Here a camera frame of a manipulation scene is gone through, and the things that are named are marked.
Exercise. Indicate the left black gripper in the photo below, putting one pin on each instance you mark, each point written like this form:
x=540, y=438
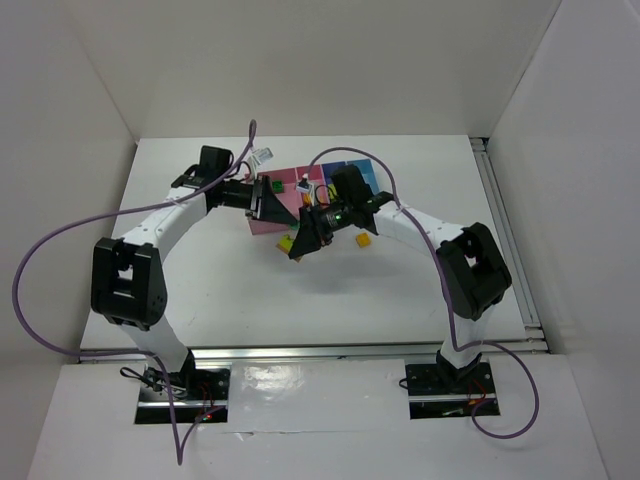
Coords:
x=256, y=197

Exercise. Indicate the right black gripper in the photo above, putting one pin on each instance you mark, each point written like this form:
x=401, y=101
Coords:
x=307, y=228

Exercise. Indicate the lime long lego brick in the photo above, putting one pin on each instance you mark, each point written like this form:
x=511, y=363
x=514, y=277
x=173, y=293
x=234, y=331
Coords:
x=285, y=243

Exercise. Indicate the yellow square lego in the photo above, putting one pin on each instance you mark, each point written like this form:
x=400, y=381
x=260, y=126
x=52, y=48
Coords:
x=363, y=240

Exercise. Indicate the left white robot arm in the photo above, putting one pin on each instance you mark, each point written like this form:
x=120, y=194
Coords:
x=128, y=285

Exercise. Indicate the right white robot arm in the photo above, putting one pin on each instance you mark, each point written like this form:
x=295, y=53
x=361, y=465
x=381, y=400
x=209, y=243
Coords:
x=473, y=274

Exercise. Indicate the large pink container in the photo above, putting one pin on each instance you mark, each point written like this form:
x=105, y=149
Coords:
x=291, y=198

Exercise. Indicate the small pink container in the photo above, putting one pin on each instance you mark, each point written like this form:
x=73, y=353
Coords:
x=307, y=178

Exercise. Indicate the dark blue container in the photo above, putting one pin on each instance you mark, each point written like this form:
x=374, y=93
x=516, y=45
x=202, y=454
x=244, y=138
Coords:
x=329, y=168

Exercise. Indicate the light blue container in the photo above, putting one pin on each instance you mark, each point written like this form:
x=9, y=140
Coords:
x=366, y=169

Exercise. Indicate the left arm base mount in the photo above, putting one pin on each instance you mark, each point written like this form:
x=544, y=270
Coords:
x=206, y=399

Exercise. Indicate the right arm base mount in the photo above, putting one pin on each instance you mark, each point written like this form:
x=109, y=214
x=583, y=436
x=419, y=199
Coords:
x=430, y=398

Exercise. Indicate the front aluminium rail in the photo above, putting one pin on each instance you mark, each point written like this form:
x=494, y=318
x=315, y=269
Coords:
x=342, y=351

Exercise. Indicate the aluminium rail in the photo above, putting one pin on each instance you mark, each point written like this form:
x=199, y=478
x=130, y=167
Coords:
x=534, y=332
x=342, y=351

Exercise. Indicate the right aluminium rail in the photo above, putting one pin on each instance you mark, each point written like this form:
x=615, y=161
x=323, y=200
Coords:
x=534, y=332

